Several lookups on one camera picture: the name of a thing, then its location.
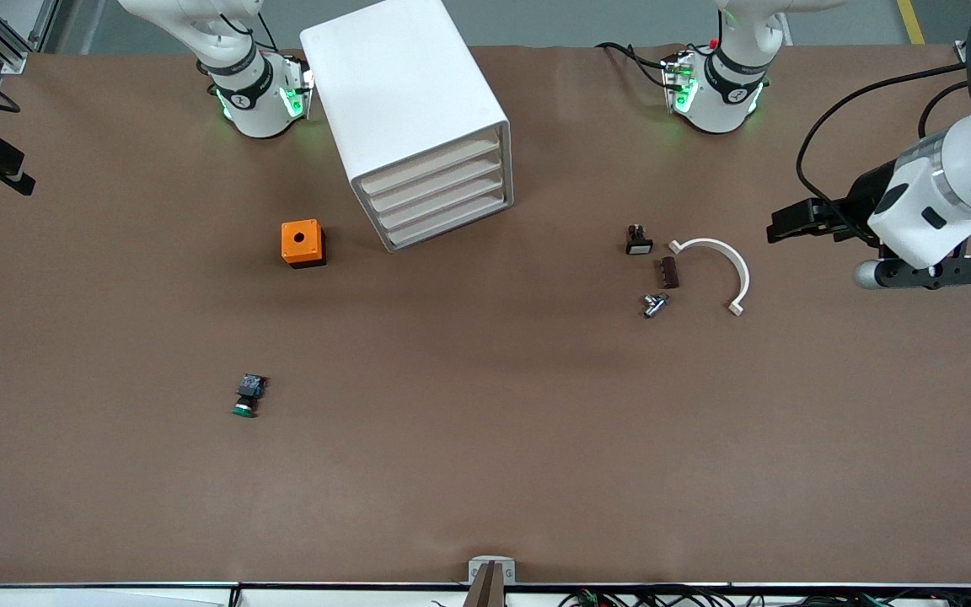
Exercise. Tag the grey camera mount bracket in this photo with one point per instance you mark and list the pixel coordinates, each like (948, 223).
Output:
(491, 582)

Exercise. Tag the brown terminal block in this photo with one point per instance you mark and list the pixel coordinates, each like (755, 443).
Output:
(668, 273)

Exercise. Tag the small metal fitting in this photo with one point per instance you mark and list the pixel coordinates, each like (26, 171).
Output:
(654, 306)

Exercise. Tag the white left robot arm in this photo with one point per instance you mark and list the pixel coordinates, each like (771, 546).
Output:
(941, 194)

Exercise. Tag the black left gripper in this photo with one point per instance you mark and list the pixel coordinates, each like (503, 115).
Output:
(860, 200)

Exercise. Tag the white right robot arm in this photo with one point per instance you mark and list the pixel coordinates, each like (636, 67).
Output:
(249, 101)

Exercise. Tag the orange button enclosure box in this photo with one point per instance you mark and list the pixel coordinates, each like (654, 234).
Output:
(290, 244)

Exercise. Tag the white curved plastic bracket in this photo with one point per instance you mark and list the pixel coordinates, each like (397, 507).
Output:
(743, 278)

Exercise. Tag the white plastic drawer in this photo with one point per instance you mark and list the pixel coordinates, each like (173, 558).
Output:
(450, 217)
(431, 167)
(443, 201)
(437, 185)

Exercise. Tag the green push button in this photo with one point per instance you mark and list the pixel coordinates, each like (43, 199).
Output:
(248, 394)

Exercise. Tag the white drawer cabinet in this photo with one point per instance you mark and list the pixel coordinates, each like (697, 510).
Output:
(401, 84)

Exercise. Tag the black white rectangular switch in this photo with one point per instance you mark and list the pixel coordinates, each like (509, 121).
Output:
(639, 246)

